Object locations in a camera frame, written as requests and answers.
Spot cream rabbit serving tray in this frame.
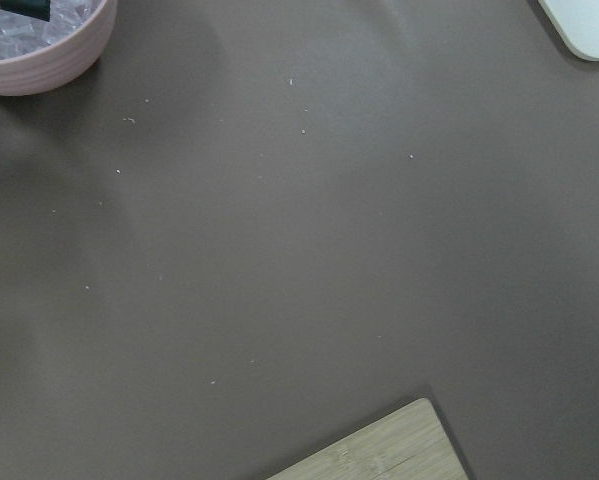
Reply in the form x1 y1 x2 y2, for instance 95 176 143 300
538 0 599 62

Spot bamboo cutting board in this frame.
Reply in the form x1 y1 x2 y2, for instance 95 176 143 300
273 398 468 480

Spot pink bowl of ice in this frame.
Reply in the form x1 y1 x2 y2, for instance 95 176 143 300
0 0 118 97

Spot steel black-tipped ice tongs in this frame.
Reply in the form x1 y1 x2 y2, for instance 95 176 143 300
0 0 51 22

